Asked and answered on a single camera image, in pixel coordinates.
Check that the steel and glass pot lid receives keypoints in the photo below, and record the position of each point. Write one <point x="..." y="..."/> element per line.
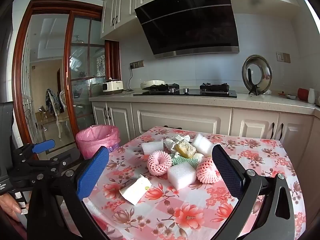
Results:
<point x="265" y="65"/>

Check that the large white foam block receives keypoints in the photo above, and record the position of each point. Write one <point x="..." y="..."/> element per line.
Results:
<point x="181" y="177"/>

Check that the wooden sliding glass door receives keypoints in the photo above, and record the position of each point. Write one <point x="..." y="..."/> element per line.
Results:
<point x="67" y="80"/>

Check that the white rice cooker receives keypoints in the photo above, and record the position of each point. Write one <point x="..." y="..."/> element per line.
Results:
<point x="112" y="86"/>

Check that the long wall socket strip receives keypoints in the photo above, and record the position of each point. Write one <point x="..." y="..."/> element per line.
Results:
<point x="137" y="64"/>

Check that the black range hood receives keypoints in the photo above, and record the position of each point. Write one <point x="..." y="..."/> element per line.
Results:
<point x="190" y="22"/>

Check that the square wall socket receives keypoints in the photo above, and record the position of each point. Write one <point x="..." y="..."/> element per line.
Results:
<point x="283" y="57"/>

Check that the white bottle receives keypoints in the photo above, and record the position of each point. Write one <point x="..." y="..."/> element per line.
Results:
<point x="311" y="96"/>

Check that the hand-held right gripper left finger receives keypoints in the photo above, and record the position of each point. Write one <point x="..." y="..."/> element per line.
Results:
<point x="92" y="175"/>

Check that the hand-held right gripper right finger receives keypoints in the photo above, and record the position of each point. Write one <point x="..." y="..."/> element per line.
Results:
<point x="227" y="172"/>

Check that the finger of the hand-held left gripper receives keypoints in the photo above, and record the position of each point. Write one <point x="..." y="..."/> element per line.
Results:
<point x="45" y="146"/>
<point x="45" y="167"/>

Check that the red wooden door frame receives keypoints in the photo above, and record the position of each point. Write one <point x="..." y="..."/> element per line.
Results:
<point x="18" y="67"/>

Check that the pink foam fruit net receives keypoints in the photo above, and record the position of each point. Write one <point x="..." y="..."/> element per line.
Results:
<point x="207" y="171"/>

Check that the red container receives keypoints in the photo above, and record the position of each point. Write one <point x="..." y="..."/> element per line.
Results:
<point x="303" y="94"/>

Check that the cream electric pan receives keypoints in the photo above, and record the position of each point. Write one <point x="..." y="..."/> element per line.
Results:
<point x="152" y="83"/>

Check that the black gas stove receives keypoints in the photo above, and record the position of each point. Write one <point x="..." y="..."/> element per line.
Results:
<point x="185" y="93"/>

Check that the white lower cabinets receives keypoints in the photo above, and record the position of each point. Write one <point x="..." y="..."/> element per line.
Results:
<point x="180" y="120"/>

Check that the person's left hand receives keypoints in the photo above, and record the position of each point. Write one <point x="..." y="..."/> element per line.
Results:
<point x="10" y="206"/>

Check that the patterned clothing on chair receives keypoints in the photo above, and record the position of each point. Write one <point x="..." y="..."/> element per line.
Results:
<point x="51" y="102"/>

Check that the white foam wrap piece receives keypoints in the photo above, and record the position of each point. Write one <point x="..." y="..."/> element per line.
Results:
<point x="157" y="166"/>

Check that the white cabinets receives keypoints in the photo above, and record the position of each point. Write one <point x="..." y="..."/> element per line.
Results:
<point x="120" y="12"/>
<point x="180" y="120"/>

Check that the black lid stand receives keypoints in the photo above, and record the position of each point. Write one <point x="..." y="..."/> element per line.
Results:
<point x="251" y="82"/>

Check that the white dining chair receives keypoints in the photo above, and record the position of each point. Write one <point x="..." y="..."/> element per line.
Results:
<point x="62" y="120"/>

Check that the white upper cabinets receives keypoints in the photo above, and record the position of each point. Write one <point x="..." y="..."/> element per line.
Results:
<point x="120" y="12"/>

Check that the small white paper wad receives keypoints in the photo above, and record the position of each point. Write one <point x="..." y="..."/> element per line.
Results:
<point x="198" y="158"/>

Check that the pink floral tablecloth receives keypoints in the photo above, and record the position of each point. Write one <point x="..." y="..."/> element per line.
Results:
<point x="195" y="205"/>

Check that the green wavy striped cloth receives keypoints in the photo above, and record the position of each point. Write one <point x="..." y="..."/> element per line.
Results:
<point x="185" y="160"/>

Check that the white paper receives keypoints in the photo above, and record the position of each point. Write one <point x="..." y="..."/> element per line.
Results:
<point x="170" y="143"/>

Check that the waste bin with pink bag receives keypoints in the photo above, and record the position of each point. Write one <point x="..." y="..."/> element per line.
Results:
<point x="95" y="137"/>

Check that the small dish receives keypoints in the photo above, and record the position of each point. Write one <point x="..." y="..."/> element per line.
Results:
<point x="291" y="96"/>

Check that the yellow sponge piece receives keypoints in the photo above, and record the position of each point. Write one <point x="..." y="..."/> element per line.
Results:
<point x="186" y="148"/>

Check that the speckled beige countertop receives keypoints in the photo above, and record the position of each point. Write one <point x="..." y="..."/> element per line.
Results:
<point x="250" y="101"/>

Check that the white paper packet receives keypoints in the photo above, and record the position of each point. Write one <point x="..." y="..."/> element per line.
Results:
<point x="135" y="190"/>

